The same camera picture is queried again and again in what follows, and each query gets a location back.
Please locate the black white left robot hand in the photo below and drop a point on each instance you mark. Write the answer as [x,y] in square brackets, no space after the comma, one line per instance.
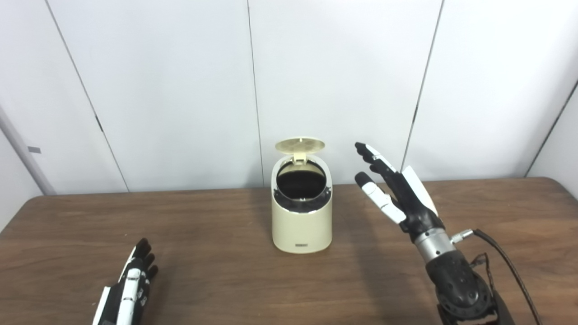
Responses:
[128,293]

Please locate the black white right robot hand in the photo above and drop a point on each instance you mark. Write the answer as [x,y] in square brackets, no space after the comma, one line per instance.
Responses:
[411,203]

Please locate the round cream bin lid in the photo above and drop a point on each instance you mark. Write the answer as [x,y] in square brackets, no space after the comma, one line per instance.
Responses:
[300,144]

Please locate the cream-colored cylindrical bin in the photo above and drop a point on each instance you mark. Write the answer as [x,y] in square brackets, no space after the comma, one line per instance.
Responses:
[301,225]

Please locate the small gray wall label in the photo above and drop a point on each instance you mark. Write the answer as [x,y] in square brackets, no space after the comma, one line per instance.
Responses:
[34,150]

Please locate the gray wall corner post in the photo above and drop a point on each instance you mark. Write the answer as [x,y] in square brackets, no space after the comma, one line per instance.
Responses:
[25,153]

